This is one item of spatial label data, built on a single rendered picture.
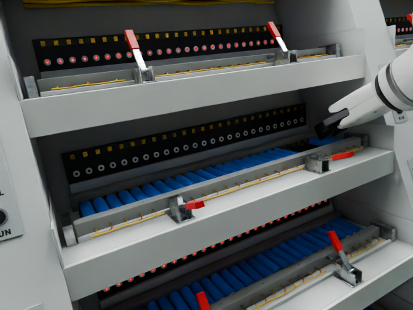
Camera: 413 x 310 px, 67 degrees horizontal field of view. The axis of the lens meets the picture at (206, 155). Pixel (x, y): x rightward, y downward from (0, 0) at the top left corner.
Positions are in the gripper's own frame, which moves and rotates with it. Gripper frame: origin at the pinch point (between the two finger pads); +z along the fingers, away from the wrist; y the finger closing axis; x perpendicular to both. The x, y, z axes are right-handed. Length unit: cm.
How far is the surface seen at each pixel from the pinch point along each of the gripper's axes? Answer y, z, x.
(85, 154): 47.2, 6.5, -7.8
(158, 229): 41.7, -4.8, 8.5
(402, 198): -6.9, -2.6, 18.1
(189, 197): 35.0, -1.7, 5.3
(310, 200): 15.8, -4.1, 12.1
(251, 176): 23.3, -1.7, 5.1
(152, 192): 39.4, 2.0, 2.4
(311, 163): 12.2, -3.9, 6.3
